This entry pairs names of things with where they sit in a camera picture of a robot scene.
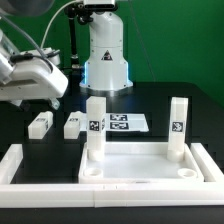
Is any white desk tabletop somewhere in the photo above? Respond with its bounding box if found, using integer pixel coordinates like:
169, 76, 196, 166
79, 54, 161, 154
78, 142, 204, 184

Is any white U-shaped obstacle frame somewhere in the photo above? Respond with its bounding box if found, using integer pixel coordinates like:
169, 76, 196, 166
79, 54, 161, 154
0, 143, 224, 208

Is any white cable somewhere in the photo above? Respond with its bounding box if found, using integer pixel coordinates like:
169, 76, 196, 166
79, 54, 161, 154
39, 0, 81, 51

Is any marker tag sheet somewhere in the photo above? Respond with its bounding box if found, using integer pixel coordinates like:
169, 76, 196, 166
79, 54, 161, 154
106, 113, 149, 132

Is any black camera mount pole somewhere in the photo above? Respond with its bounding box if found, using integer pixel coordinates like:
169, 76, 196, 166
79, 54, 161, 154
64, 3, 91, 81

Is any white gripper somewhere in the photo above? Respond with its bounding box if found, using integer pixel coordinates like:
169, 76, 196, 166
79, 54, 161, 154
0, 59, 68, 111

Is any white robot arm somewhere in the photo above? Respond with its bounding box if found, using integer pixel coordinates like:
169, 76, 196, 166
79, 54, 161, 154
0, 0, 132, 108

